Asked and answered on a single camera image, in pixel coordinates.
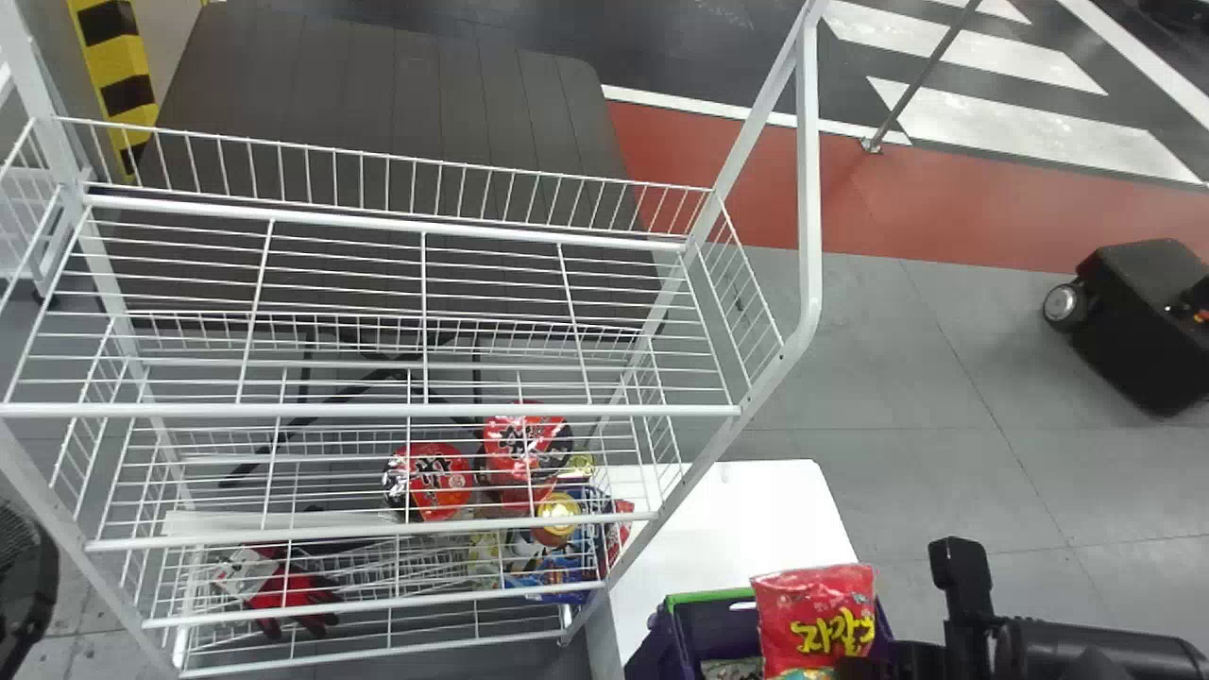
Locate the yellow can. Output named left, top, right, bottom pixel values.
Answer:
left=533, top=491, right=584, bottom=550

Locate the grey metal pole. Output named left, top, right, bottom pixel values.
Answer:
left=861, top=0, right=985, bottom=155

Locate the yellow black striped post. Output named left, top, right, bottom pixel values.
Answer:
left=66, top=0, right=161, bottom=182

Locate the dark side table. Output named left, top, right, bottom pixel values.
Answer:
left=111, top=8, right=664, bottom=490

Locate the white wire rack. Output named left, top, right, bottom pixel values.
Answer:
left=0, top=0, right=830, bottom=680
left=0, top=115, right=94, bottom=299

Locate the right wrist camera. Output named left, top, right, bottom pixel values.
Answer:
left=928, top=535, right=996, bottom=662

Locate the purple crate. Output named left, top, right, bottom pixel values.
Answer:
left=623, top=586, right=898, bottom=680

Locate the blue snack packet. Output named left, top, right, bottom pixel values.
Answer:
left=501, top=546, right=607, bottom=606

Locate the red pair of gloves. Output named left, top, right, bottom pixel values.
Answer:
left=212, top=542, right=343, bottom=641

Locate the red snack packet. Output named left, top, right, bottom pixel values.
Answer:
left=750, top=563, right=878, bottom=680

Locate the red noodle cup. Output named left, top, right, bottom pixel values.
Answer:
left=382, top=441, right=474, bottom=523
left=481, top=400, right=575, bottom=517

